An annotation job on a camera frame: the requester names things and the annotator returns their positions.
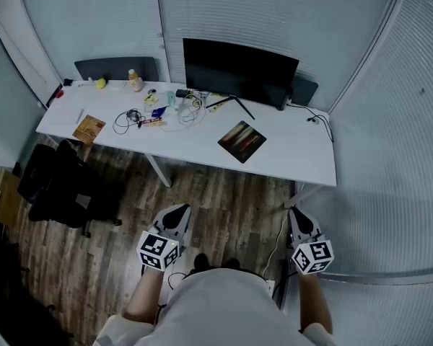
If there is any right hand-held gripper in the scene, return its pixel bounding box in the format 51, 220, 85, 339
287, 208, 335, 275

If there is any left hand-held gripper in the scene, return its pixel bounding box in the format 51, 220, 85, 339
136, 203, 193, 272

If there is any dark streaked mouse pad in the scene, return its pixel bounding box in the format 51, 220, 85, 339
217, 120, 268, 164

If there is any person's right forearm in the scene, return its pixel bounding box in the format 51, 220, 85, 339
297, 272, 333, 335

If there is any person's left forearm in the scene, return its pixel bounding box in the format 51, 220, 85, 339
123, 265, 167, 326

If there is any white desk leg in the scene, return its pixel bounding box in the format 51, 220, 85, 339
144, 153, 172, 188
284, 183, 324, 209

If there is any person's white shirt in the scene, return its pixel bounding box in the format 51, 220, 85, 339
92, 267, 337, 346

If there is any black office chair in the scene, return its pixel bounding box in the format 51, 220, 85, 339
17, 138, 123, 239

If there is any brown notebook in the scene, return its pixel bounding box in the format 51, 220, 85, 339
71, 114, 107, 147

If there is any small grey partition panel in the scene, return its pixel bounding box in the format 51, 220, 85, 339
289, 75, 319, 108

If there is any orange juice bottle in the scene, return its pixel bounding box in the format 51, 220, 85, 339
127, 68, 145, 94

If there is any black computer monitor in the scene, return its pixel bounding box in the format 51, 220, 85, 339
182, 37, 300, 120

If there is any wide grey partition panel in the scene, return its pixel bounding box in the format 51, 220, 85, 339
74, 56, 160, 83

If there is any cardboard box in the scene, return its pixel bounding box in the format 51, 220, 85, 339
0, 165, 23, 229

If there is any white floor cable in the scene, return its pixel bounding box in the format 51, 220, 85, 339
262, 213, 290, 280

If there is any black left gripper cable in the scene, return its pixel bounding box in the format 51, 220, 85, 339
154, 271, 188, 324

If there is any black monitor cable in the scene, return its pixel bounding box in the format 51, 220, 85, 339
286, 102, 335, 143

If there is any black earphone cable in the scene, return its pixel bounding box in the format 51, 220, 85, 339
112, 108, 147, 136

